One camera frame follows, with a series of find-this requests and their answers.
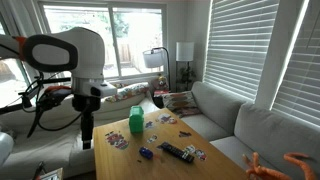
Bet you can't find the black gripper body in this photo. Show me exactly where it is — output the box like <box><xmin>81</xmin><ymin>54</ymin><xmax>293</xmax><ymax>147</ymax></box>
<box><xmin>72</xmin><ymin>94</ymin><xmax>102</xmax><ymax>114</ymax></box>

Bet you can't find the blue toy car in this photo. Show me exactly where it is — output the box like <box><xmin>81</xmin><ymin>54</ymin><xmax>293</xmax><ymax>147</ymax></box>
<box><xmin>138</xmin><ymin>146</ymin><xmax>154</xmax><ymax>160</ymax></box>

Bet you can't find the small stuffed toy figure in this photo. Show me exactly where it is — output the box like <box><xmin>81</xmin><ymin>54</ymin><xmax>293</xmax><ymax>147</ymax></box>
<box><xmin>151</xmin><ymin>74</ymin><xmax>170</xmax><ymax>98</ymax></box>

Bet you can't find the orange octopus plush toy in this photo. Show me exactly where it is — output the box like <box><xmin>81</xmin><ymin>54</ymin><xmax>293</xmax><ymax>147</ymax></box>
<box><xmin>242</xmin><ymin>151</ymin><xmax>318</xmax><ymax>180</ymax></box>

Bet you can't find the cream white sofa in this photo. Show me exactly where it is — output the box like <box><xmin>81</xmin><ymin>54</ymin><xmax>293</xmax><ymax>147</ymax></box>
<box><xmin>0</xmin><ymin>82</ymin><xmax>161</xmax><ymax>179</ymax></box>

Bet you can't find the floral cushion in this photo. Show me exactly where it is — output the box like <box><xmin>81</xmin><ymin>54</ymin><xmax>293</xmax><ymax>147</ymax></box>
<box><xmin>104</xmin><ymin>82</ymin><xmax>150</xmax><ymax>103</ymax></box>

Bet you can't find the green treasure chest box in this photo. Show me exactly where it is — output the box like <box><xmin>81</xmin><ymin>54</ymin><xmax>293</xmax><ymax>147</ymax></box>
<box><xmin>128</xmin><ymin>105</ymin><xmax>145</xmax><ymax>135</ymax></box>

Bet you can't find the reindeer face sticker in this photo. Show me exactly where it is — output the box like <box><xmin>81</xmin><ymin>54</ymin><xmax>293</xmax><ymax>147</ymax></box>
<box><xmin>155</xmin><ymin>113</ymin><xmax>178</xmax><ymax>125</ymax></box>

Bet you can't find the arc floor lamp white shade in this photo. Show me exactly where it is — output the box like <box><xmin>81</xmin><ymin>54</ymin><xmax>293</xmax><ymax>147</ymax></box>
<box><xmin>142</xmin><ymin>46</ymin><xmax>171</xmax><ymax>92</ymax></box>

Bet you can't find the sliding glass window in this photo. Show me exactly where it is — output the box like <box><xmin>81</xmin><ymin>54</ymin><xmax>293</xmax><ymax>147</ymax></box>
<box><xmin>38</xmin><ymin>1</ymin><xmax>168</xmax><ymax>81</ymax></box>

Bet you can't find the black remote control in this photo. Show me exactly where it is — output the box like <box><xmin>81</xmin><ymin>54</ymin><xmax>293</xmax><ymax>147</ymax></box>
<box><xmin>160</xmin><ymin>141</ymin><xmax>195</xmax><ymax>164</ymax></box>

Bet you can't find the cushion with orange ovals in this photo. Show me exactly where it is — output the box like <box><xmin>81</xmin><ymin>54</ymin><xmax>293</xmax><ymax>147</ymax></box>
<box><xmin>162</xmin><ymin>90</ymin><xmax>202</xmax><ymax>116</ymax></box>

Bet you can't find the dark small sticker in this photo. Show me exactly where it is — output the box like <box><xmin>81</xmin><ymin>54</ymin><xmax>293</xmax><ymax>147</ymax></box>
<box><xmin>178</xmin><ymin>130</ymin><xmax>193</xmax><ymax>138</ymax></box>

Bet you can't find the dark potted plant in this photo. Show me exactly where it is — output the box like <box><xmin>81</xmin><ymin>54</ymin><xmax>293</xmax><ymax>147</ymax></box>
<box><xmin>178</xmin><ymin>64</ymin><xmax>197</xmax><ymax>92</ymax></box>

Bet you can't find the floor lamp cylindrical white shade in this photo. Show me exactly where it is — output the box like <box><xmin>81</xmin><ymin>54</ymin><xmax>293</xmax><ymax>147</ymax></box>
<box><xmin>175</xmin><ymin>41</ymin><xmax>195</xmax><ymax>92</ymax></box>

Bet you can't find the white window blind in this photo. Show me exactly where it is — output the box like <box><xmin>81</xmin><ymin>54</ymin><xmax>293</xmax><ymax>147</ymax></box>
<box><xmin>271</xmin><ymin>0</ymin><xmax>320</xmax><ymax>128</ymax></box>
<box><xmin>203</xmin><ymin>0</ymin><xmax>280</xmax><ymax>102</ymax></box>

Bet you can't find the grey sofa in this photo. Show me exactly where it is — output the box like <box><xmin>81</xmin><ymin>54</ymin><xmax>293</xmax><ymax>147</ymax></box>
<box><xmin>179</xmin><ymin>80</ymin><xmax>320</xmax><ymax>180</ymax></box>

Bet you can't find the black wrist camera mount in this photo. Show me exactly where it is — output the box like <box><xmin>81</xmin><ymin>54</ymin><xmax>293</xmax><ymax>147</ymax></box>
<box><xmin>35</xmin><ymin>85</ymin><xmax>74</xmax><ymax>113</ymax></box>

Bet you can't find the black camera stand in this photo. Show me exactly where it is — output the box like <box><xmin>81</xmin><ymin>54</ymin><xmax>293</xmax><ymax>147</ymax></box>
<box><xmin>0</xmin><ymin>75</ymin><xmax>73</xmax><ymax>116</ymax></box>

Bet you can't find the black cable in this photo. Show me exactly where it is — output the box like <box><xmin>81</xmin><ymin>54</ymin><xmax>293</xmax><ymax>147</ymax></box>
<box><xmin>26</xmin><ymin>99</ymin><xmax>84</xmax><ymax>138</ymax></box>

